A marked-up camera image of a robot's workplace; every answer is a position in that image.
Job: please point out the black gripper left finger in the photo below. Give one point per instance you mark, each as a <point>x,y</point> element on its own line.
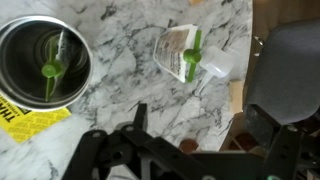
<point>110,156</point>

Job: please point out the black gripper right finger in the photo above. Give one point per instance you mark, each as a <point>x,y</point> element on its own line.
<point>283,156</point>

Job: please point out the silver metal cup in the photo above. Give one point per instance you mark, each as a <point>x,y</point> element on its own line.
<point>23,50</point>

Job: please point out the hot sauce bottle red cap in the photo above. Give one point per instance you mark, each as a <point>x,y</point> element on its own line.
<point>188,146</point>

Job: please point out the yellow printed card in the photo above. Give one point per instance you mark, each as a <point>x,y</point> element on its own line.
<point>33,125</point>

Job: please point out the grey office chair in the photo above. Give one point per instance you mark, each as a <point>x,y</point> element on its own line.
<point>286,73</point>

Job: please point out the small clear plastic scoop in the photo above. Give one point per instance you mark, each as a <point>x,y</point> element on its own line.
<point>216,61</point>

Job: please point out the small potted plant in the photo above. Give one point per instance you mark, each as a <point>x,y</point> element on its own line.
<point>173,50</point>

